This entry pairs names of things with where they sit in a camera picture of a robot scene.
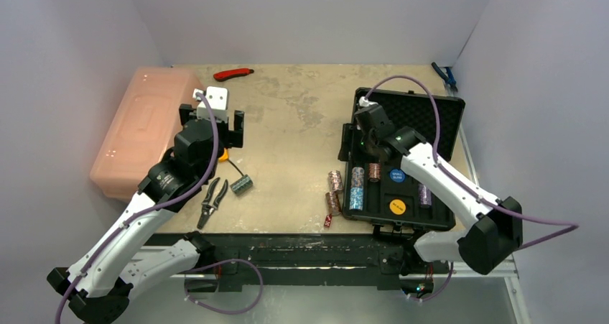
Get orange black chip stack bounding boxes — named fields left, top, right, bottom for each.
left=368, top=163, right=382, bottom=182

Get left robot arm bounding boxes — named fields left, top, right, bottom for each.
left=47, top=103, right=245, bottom=323

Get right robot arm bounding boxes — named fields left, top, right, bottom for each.
left=339, top=103, right=523, bottom=274

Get black poker set case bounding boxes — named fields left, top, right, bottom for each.
left=338, top=89, right=465, bottom=231

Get yellow tape measure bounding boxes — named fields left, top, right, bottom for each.
left=218, top=148, right=230, bottom=163

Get blue chip stack in case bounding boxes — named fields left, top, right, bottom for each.
left=349, top=167, right=365, bottom=210

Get blue small blind button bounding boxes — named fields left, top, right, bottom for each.
left=389, top=169, right=406, bottom=183

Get pink translucent storage box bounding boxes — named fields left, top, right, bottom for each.
left=90, top=67, right=202, bottom=202

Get brown black chip stack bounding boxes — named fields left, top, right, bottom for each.
left=325, top=191, right=342, bottom=216

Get green terminal block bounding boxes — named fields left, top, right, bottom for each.
left=230, top=175, right=254, bottom=196

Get red utility knife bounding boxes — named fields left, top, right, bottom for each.
left=213, top=68, right=255, bottom=82

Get yellow big blind button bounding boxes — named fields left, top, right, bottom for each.
left=389, top=199, right=407, bottom=216

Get purple chip stack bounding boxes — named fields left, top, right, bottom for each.
left=418, top=183, right=432, bottom=208

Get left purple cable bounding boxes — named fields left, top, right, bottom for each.
left=53, top=92, right=264, bottom=324

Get purple cable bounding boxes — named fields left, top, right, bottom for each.
left=53, top=92, right=264, bottom=324
left=363, top=75, right=580, bottom=304

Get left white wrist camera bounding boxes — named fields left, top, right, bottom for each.
left=192, top=86, right=230, bottom=123

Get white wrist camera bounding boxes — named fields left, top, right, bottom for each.
left=358, top=96, right=378, bottom=108
left=192, top=86, right=230, bottom=123

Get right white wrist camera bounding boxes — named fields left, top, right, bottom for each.
left=358, top=96, right=378, bottom=108

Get black handled pliers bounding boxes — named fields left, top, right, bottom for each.
left=197, top=177, right=228, bottom=230

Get blue handled pliers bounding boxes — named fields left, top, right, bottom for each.
left=431, top=62, right=458, bottom=93

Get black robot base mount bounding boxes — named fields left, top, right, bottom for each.
left=183, top=233, right=449, bottom=296

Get aluminium frame rail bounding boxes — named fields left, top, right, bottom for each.
left=87, top=244, right=531, bottom=324

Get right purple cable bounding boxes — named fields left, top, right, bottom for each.
left=363, top=75, right=580, bottom=304

